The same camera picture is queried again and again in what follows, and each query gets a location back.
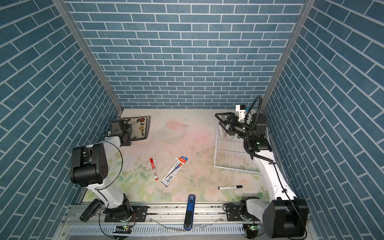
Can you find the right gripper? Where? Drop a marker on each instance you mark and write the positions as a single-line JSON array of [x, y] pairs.
[[233, 118]]

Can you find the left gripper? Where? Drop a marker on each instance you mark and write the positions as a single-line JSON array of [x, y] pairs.
[[127, 127]]

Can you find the black square plate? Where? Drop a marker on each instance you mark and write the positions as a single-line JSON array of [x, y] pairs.
[[140, 127]]

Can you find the white round plate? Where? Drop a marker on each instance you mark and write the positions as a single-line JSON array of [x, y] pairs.
[[222, 132]]

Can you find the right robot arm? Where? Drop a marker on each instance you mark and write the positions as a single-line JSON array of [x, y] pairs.
[[285, 215]]

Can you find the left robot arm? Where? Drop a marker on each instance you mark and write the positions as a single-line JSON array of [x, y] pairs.
[[89, 168]]

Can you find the red marker pen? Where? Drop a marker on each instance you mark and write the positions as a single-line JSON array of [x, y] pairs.
[[154, 168]]

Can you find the pen package red blue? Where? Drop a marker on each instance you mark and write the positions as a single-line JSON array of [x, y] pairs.
[[168, 178]]

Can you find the black white marker pen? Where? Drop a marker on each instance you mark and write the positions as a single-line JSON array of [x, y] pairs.
[[230, 187]]

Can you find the left circuit board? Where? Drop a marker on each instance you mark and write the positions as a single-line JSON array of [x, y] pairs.
[[122, 230]]

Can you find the circuit board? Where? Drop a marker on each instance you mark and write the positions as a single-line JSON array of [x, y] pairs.
[[253, 227], [122, 230]]

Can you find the blue black handheld device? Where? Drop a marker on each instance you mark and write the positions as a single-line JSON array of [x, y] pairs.
[[188, 223]]

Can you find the right circuit board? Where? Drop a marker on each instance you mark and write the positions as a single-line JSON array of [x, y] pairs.
[[253, 227]]

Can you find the white wire dish rack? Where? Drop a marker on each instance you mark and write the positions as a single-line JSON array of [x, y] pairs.
[[243, 152]]

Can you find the black clip on rail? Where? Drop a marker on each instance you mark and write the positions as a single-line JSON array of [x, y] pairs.
[[91, 210]]

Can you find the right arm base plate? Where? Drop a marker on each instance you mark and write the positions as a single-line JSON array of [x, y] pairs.
[[234, 213]]

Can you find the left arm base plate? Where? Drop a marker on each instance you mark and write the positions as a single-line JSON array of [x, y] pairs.
[[139, 212]]

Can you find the aluminium rail frame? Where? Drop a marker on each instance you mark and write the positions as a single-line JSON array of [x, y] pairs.
[[153, 221]]

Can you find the white cable duct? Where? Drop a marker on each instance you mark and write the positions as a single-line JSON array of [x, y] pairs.
[[157, 230]]

